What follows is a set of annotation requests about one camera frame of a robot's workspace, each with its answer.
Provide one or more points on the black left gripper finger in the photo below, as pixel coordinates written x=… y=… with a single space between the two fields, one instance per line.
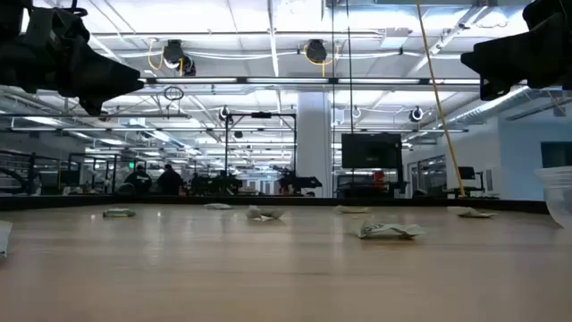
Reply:
x=98 y=76
x=96 y=105

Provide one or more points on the long ceiling light strip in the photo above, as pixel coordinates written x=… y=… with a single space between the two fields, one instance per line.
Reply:
x=286 y=81

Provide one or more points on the black metal station frame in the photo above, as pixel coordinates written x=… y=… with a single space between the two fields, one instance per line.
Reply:
x=261 y=115

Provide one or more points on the large white sweetener packet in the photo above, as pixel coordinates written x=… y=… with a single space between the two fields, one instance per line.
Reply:
x=386 y=229

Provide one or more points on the red background object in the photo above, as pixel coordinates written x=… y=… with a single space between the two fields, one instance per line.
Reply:
x=379 y=180

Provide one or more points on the small black desk monitor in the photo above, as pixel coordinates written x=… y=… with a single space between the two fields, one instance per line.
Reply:
x=468 y=173

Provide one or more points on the yellow slanted pole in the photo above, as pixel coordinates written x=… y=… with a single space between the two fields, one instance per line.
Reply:
x=440 y=105

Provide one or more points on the clear plastic bin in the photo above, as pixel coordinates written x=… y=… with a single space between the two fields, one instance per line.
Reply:
x=558 y=197

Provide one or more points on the person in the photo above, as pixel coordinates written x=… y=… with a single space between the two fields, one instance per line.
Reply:
x=138 y=181
x=170 y=181

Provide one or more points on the white square column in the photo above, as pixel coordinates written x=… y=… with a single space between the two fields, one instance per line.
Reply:
x=314 y=143

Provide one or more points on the black table edge rail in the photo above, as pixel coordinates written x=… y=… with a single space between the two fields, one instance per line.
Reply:
x=179 y=201

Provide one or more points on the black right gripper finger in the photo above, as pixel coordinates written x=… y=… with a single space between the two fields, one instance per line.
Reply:
x=491 y=90
x=505 y=58

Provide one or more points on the black low station frame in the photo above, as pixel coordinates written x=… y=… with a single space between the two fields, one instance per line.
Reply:
x=107 y=172

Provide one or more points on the black background robot arm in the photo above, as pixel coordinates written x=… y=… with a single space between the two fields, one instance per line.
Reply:
x=298 y=182

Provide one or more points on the green sweetener packet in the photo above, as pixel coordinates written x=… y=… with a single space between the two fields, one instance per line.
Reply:
x=119 y=213

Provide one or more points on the black monitor screen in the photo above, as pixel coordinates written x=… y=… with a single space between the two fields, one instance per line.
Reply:
x=372 y=151

